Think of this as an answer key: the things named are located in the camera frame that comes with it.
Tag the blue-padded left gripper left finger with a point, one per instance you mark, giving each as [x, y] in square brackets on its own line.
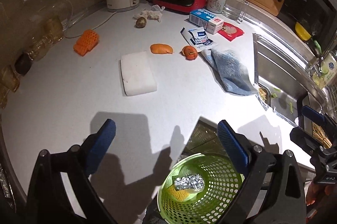
[47, 200]

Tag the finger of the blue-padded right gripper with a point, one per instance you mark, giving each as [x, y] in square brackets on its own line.
[312, 115]
[305, 141]

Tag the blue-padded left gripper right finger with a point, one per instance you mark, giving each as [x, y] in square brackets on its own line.
[284, 201]

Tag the silver blister pack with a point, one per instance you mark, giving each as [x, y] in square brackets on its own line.
[192, 182]

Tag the yellow foam fruit net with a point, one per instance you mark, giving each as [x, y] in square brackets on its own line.
[179, 195]

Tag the green perforated trash basket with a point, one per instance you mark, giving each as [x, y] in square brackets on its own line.
[222, 183]

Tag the right hand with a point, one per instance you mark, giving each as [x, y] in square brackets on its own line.
[316, 196]

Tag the stainless steel sink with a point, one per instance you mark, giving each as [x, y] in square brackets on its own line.
[282, 70]

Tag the chrome faucet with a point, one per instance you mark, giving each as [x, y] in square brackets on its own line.
[316, 63]

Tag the metal tray with food scraps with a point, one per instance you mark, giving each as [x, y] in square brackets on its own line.
[265, 95]

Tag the dish soap bottle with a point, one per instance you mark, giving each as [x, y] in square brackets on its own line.
[328, 71]

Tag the yellow bowl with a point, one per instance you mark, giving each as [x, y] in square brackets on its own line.
[301, 32]

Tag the blue dish cloth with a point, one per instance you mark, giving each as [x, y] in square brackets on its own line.
[233, 74]

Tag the red snack packet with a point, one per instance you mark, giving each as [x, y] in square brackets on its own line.
[230, 32]

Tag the clear glass mug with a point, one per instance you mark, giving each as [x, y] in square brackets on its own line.
[235, 9]

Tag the blue white carton box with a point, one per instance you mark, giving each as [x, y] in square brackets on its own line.
[203, 18]

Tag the round orange peel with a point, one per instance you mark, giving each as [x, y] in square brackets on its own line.
[189, 52]

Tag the blue white torn wrapper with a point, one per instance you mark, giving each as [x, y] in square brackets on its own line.
[198, 39]

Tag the white sponge block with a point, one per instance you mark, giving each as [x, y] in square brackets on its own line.
[137, 75]

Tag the orange foam fruit net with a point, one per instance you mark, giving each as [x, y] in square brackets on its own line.
[86, 42]

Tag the amber glass jar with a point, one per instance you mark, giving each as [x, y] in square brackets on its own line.
[42, 42]

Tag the orange peel piece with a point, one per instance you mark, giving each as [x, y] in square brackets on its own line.
[159, 48]

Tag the crumpled white tissue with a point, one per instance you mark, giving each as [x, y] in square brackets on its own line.
[155, 13]

